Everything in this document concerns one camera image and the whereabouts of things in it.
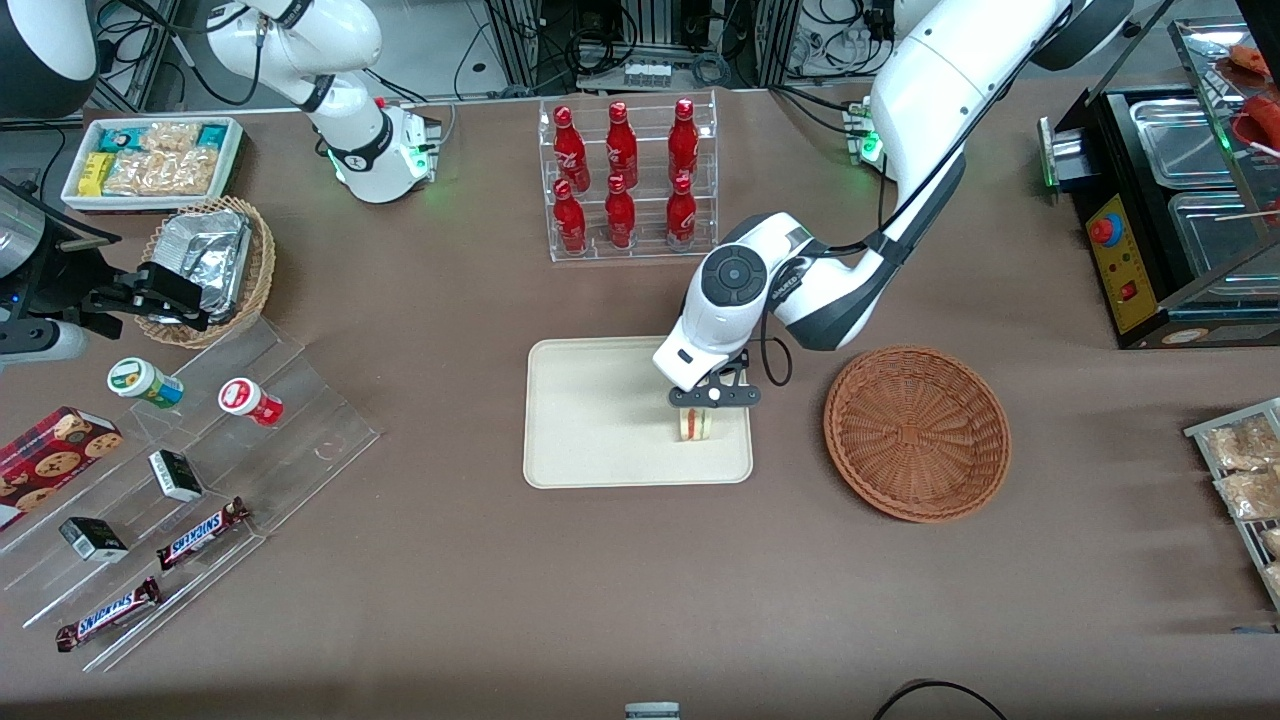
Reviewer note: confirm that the red cola bottle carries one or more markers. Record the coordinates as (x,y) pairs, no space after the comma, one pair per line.
(570,150)
(681,212)
(570,220)
(683,140)
(620,215)
(621,145)

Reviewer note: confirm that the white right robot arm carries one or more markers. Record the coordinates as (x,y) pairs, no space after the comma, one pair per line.
(370,150)

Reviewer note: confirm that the small black box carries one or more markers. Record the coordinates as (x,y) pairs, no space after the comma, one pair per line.
(176,476)
(95,540)

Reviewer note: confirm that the teal snack packet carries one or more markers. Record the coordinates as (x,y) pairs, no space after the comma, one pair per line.
(212,136)
(120,139)

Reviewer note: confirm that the white rectangular snack bin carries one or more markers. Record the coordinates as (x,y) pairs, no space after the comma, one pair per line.
(232,160)

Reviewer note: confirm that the large clear cracker bag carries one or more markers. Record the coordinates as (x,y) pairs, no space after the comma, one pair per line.
(160,172)

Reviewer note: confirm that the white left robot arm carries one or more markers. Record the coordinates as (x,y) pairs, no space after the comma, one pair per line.
(930,90)

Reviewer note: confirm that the orange food item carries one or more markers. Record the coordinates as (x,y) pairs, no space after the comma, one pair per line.
(1240,58)

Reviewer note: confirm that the red lidded white cup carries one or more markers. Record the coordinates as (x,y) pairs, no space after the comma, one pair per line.
(242,397)

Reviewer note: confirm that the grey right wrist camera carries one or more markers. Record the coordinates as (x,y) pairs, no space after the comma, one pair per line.
(40,340)

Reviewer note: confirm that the silver foil package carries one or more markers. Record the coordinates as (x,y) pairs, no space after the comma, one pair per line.
(205,255)

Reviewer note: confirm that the light tan wicker basket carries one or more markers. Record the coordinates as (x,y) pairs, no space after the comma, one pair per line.
(262,265)

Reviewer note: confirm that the small clear cracker bag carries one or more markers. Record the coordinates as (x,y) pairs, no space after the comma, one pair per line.
(170,137)

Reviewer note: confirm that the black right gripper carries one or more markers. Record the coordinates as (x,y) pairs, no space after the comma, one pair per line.
(62,280)

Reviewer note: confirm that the brown round wicker basket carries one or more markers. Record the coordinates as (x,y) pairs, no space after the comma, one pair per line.
(915,435)

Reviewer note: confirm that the cream rectangular tray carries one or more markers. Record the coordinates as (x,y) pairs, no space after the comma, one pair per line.
(600,420)

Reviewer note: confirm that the triangular sandwich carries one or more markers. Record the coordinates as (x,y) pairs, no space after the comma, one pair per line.
(699,424)

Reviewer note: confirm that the tray of packaged crackers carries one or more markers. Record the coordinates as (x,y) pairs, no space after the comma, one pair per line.
(1250,545)

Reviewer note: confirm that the clear acrylic bottle rack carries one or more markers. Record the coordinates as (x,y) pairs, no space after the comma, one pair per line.
(650,250)

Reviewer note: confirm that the yellow snack packet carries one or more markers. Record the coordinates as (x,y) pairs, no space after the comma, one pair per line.
(95,174)

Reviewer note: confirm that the small grey device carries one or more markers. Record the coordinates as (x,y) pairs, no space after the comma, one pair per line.
(652,712)

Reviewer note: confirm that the steel warmer pan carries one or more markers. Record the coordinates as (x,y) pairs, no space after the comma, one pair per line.
(1220,240)
(1185,140)

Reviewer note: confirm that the brown Snickers bar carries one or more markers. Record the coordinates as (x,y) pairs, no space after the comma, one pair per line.
(108,614)
(200,535)

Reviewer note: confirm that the clear acrylic stepped display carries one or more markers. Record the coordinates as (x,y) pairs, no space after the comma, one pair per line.
(300,440)

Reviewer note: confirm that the white power strip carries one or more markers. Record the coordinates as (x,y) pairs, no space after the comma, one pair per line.
(647,74)

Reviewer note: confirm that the red chocolate cookie box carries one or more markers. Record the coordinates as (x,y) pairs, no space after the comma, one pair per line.
(50,460)

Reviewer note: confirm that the clear bag of nuts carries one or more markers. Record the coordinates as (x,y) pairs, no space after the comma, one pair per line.
(1240,445)
(1272,542)
(1250,495)

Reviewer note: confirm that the black food warmer cabinet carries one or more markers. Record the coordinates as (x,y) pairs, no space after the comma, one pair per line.
(1125,270)

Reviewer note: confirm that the green lidded white cup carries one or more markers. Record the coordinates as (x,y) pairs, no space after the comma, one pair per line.
(135,378)

